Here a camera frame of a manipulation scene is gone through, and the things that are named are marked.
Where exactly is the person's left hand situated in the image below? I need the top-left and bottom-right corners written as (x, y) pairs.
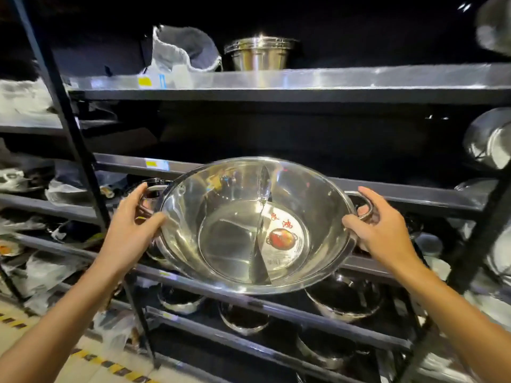
top-left (94, 182), bottom-right (167, 276)

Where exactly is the person's right hand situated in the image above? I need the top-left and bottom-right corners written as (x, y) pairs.
top-left (342, 186), bottom-right (424, 276)

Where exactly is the divided stainless steel hot pot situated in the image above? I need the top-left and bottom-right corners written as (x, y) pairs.
top-left (138, 156), bottom-right (374, 295)

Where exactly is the deep stainless steel pot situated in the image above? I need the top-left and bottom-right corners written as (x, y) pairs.
top-left (224, 35), bottom-right (300, 72)

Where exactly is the black metal shelf rack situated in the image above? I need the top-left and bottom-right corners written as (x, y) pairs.
top-left (0, 76), bottom-right (120, 319)
top-left (12, 0), bottom-right (511, 383)

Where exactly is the person's left forearm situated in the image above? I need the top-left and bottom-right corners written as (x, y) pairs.
top-left (0, 257), bottom-right (130, 383)

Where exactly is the round red label sticker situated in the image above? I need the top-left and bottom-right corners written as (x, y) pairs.
top-left (261, 207), bottom-right (306, 272)

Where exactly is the plastic wrapped cookware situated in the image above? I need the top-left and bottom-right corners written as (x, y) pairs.
top-left (0, 210), bottom-right (48, 232)
top-left (0, 79), bottom-right (54, 129)
top-left (45, 160), bottom-right (129, 206)
top-left (0, 167), bottom-right (42, 194)
top-left (15, 250), bottom-right (90, 300)

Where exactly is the grey crumpled cloth bag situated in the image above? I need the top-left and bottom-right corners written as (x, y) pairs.
top-left (151, 24), bottom-right (223, 73)

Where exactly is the person's right forearm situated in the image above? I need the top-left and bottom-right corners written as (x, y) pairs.
top-left (389, 259), bottom-right (511, 383)

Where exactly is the plastic wrapped steel pot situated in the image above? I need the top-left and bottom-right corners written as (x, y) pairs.
top-left (477, 221), bottom-right (511, 277)

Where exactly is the large shiny steel pot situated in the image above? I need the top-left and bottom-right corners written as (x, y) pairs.
top-left (463, 107), bottom-right (511, 170)
top-left (475, 0), bottom-right (511, 57)

